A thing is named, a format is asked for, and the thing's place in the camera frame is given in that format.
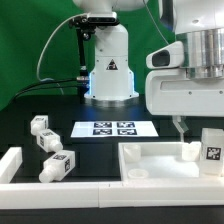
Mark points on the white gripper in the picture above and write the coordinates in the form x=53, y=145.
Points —
x=168, y=90

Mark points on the white square table top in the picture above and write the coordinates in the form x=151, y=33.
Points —
x=151, y=160

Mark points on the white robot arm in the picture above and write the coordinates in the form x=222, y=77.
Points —
x=197, y=24

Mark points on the white front fence bar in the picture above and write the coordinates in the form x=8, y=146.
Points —
x=112, y=194

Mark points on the white fence bar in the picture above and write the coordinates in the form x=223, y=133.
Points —
x=112, y=194
x=9, y=164

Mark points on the white tag sheet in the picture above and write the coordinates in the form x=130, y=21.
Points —
x=114, y=129

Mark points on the white left fence bar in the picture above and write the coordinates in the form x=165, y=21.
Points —
x=9, y=164

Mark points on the grey camera on mount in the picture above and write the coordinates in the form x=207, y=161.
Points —
x=106, y=18

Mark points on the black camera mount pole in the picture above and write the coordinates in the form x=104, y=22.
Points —
x=84, y=32

